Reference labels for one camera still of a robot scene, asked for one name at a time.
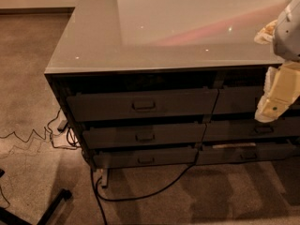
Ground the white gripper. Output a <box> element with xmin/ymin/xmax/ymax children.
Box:
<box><xmin>254</xmin><ymin>20</ymin><xmax>300</xmax><ymax>123</ymax></box>

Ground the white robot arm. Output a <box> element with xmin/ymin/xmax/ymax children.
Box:
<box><xmin>254</xmin><ymin>0</ymin><xmax>300</xmax><ymax>123</ymax></box>

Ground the grey drawer cabinet with glass top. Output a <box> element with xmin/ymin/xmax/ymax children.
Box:
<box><xmin>43</xmin><ymin>0</ymin><xmax>300</xmax><ymax>189</ymax></box>

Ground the black power adapter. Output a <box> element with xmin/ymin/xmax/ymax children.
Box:
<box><xmin>57</xmin><ymin>120</ymin><xmax>68</xmax><ymax>132</ymax></box>

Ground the black stand leg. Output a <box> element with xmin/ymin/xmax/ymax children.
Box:
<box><xmin>0</xmin><ymin>188</ymin><xmax>72</xmax><ymax>225</ymax></box>

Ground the thick black floor cable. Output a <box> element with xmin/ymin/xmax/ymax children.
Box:
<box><xmin>90</xmin><ymin>162</ymin><xmax>196</xmax><ymax>225</ymax></box>

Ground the thin black tangled wire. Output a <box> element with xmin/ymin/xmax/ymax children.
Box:
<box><xmin>0</xmin><ymin>108</ymin><xmax>81</xmax><ymax>151</ymax></box>

